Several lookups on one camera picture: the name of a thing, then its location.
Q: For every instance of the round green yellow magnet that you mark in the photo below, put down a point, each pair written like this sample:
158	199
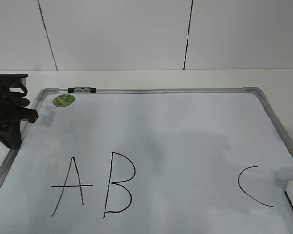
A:
63	100

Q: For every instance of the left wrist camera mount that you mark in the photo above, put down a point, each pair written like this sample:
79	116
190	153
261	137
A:
13	80

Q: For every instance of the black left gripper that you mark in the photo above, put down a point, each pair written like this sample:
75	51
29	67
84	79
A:
13	109

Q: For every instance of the white board with aluminium frame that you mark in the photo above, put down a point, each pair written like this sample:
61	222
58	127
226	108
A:
212	161

